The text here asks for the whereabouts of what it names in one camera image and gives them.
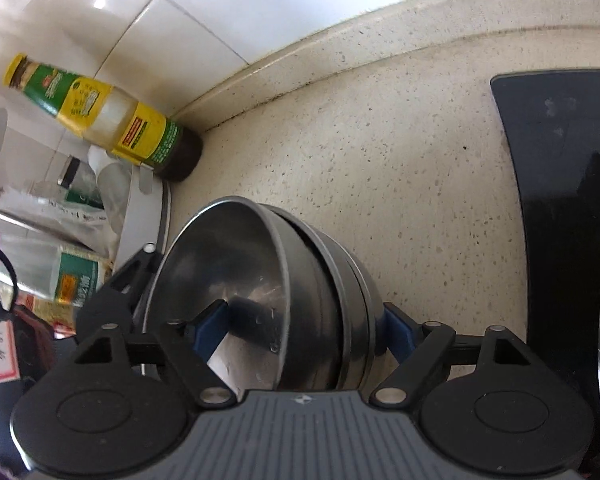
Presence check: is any yellow red label vinegar bottle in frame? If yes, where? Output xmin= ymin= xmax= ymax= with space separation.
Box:
xmin=30 ymin=296 xmax=78 ymax=333

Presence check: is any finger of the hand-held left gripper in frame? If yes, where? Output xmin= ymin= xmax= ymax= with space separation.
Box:
xmin=96 ymin=243 xmax=158 ymax=306

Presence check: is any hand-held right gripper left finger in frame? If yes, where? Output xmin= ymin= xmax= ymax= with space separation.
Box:
xmin=75 ymin=300 xmax=237 ymax=409

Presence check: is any yellow green label sauce bottle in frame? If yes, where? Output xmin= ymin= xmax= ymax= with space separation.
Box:
xmin=2 ymin=52 xmax=204 ymax=182

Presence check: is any white round bottle tray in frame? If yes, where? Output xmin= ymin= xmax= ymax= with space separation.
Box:
xmin=117 ymin=160 xmax=173 ymax=281

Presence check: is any large steel bowl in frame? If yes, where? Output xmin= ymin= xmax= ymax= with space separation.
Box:
xmin=300 ymin=225 xmax=386 ymax=391

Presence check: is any small black cap bottle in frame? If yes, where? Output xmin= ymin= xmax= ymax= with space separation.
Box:
xmin=57 ymin=156 xmax=106 ymax=211

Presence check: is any purple cap clear bottle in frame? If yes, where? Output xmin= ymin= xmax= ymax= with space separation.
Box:
xmin=0 ymin=232 xmax=113 ymax=311

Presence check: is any black glass stove top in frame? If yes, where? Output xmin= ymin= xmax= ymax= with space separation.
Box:
xmin=490 ymin=67 xmax=600 ymax=461

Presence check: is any clear plastic bag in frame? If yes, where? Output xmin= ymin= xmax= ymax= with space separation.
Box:
xmin=0 ymin=160 xmax=131 ymax=266

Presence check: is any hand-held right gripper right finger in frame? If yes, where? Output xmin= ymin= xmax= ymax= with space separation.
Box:
xmin=370 ymin=302 xmax=534 ymax=409

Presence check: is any white paper tag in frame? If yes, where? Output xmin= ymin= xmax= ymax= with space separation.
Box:
xmin=0 ymin=317 xmax=21 ymax=386

